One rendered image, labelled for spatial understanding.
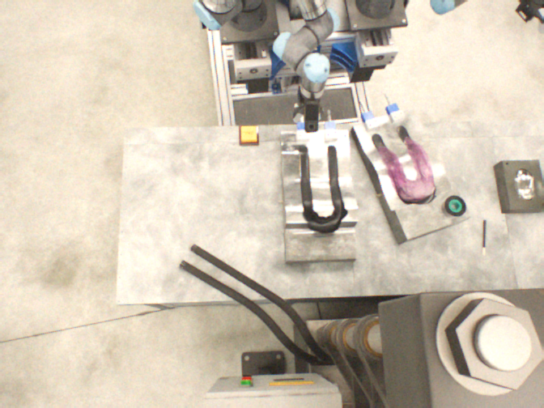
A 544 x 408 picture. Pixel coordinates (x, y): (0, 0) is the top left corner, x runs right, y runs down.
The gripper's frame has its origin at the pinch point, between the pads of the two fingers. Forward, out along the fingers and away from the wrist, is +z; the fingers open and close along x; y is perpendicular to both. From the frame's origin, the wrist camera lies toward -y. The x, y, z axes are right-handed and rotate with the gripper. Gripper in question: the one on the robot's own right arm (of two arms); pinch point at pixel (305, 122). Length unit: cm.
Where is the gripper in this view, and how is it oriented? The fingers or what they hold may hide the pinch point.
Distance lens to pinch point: 173.1
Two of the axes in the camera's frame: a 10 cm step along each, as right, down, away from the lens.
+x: -10.0, 0.3, -0.4
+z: -0.3, 2.7, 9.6
